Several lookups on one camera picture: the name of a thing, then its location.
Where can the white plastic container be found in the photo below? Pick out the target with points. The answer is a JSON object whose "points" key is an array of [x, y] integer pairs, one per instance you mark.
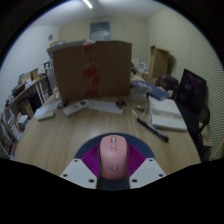
{"points": [[137, 95]]}

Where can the pink computer mouse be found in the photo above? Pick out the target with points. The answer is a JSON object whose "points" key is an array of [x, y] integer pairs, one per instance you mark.
{"points": [[113, 156]]}

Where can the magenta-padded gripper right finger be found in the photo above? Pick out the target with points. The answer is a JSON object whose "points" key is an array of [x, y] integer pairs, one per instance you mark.
{"points": [[148, 172]]}

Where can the small wall window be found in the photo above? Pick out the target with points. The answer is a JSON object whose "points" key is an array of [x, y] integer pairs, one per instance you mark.
{"points": [[100, 31]]}

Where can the round wall clock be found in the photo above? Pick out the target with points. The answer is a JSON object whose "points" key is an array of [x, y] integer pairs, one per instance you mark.
{"points": [[50, 37]]}

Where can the white book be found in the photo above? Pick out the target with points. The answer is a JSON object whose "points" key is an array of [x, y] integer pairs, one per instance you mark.
{"points": [[166, 115]]}

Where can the blue mouse pad with wrist rest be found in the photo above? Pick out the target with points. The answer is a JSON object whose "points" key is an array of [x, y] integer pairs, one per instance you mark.
{"points": [[140, 143]]}

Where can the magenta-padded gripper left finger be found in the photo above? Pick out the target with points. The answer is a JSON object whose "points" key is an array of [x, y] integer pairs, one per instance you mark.
{"points": [[78, 173]]}

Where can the black marker pen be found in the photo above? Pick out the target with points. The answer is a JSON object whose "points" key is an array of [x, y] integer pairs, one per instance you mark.
{"points": [[152, 129]]}

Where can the black glasses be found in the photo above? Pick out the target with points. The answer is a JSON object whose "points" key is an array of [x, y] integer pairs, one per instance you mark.
{"points": [[61, 104]]}

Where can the black office chair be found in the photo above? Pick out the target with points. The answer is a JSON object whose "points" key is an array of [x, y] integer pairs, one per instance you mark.
{"points": [[198, 130]]}

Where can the blue book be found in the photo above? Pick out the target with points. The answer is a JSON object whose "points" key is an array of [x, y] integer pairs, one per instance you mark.
{"points": [[153, 89]]}

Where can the large brown cardboard box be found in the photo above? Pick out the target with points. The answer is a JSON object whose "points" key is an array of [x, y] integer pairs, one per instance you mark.
{"points": [[110, 70]]}

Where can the small black gadget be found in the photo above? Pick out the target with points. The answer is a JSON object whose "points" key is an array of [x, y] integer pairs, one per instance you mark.
{"points": [[120, 103]]}

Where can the plain white paper sheet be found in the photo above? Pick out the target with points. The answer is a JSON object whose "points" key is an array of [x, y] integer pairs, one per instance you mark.
{"points": [[103, 106]]}

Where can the ceiling light tube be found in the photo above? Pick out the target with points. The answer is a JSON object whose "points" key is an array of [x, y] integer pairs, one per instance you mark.
{"points": [[87, 4]]}

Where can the wooden shelf unit with clutter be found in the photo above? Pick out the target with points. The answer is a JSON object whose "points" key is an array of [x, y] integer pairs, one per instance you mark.
{"points": [[20, 106]]}

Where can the dark computer monitor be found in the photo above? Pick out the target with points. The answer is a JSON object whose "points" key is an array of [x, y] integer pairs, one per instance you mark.
{"points": [[190, 90]]}

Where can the small brown cardboard box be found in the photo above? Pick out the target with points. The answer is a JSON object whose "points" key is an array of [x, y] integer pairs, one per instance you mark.
{"points": [[159, 61]]}

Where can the dark bag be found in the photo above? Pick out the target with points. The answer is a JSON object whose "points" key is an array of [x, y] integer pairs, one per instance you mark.
{"points": [[167, 82]]}

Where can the white paper sheet with print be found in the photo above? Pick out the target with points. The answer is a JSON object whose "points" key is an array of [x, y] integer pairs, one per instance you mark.
{"points": [[45, 108]]}

